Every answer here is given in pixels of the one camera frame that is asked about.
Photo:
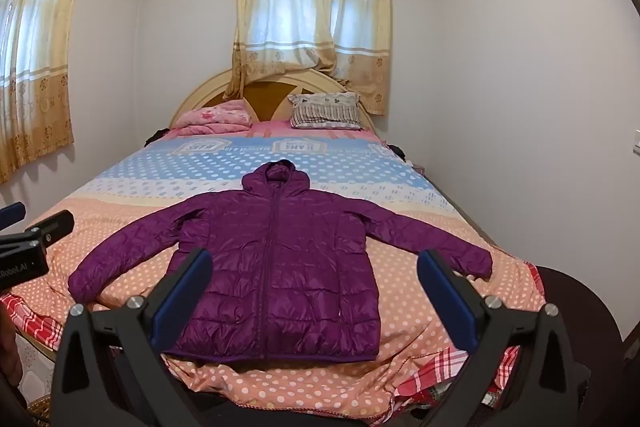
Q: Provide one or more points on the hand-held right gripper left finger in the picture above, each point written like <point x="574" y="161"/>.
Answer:
<point x="182" y="292"/>

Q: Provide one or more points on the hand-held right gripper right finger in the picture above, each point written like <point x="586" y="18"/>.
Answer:
<point x="445" y="297"/>

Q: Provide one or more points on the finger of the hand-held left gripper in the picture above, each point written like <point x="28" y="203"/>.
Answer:
<point x="11" y="213"/>
<point x="52" y="227"/>

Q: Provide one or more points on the purple hooded puffer jacket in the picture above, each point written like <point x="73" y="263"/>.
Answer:
<point x="280" y="267"/>

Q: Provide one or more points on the red plaid blanket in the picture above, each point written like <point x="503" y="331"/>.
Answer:
<point x="30" y="317"/>

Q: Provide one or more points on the polka-dot bed sheet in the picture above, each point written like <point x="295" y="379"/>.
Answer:
<point x="125" y="202"/>

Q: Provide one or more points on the dark cloth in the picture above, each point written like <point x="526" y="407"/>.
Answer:
<point x="400" y="152"/>
<point x="157" y="136"/>

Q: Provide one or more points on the beige floral curtain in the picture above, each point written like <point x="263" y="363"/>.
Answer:
<point x="35" y="57"/>
<point x="310" y="7"/>

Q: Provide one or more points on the pink folded blanket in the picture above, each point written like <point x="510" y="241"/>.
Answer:
<point x="215" y="119"/>

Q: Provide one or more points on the wooden arched headboard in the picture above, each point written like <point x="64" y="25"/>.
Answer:
<point x="210" y="94"/>

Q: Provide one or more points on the striped pillow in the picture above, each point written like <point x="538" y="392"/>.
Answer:
<point x="325" y="109"/>

